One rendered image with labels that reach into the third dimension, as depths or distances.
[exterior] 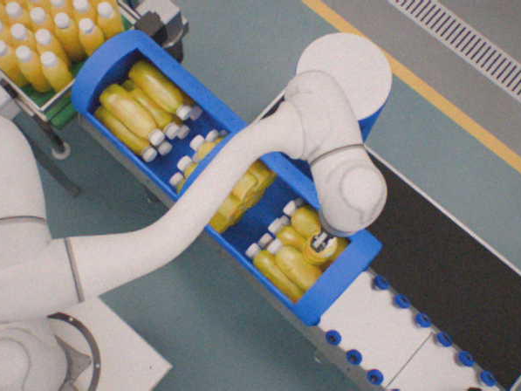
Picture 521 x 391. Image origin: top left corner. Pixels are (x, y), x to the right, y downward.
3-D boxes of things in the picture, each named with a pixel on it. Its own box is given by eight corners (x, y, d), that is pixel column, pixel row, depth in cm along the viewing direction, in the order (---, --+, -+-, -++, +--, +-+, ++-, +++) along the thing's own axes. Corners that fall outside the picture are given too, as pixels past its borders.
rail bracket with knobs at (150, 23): (149, 58, 201) (144, 43, 191) (133, 44, 202) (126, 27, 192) (171, 37, 203) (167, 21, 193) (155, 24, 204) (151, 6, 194)
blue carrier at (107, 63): (302, 332, 175) (318, 321, 148) (81, 125, 189) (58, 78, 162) (368, 258, 182) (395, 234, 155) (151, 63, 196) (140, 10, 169)
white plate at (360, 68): (293, 33, 189) (293, 36, 191) (299, 121, 182) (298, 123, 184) (387, 30, 190) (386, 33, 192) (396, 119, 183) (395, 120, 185)
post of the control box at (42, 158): (73, 198, 281) (-15, 108, 185) (67, 192, 282) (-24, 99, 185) (80, 191, 282) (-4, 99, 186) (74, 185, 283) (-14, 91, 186)
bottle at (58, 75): (56, 99, 197) (37, 72, 179) (54, 78, 199) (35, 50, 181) (78, 97, 197) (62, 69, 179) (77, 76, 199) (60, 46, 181)
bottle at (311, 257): (335, 249, 164) (346, 234, 146) (320, 271, 162) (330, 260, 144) (311, 233, 165) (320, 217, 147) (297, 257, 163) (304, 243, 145)
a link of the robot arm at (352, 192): (384, 225, 116) (359, 159, 119) (406, 205, 101) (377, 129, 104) (327, 243, 115) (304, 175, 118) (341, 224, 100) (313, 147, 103)
